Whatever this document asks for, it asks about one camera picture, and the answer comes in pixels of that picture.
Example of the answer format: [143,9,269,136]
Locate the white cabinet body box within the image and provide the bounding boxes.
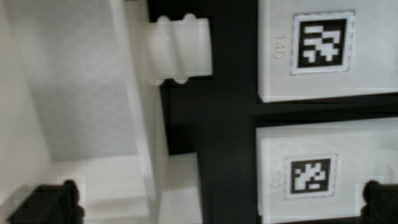
[0,0,212,224]

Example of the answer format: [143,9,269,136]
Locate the white cabinet door panel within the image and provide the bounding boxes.
[258,0,398,103]
[257,118,398,224]

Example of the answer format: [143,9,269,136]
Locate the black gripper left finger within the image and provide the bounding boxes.
[6,179,86,224]

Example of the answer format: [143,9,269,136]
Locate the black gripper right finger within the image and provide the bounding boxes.
[361,180,398,224]

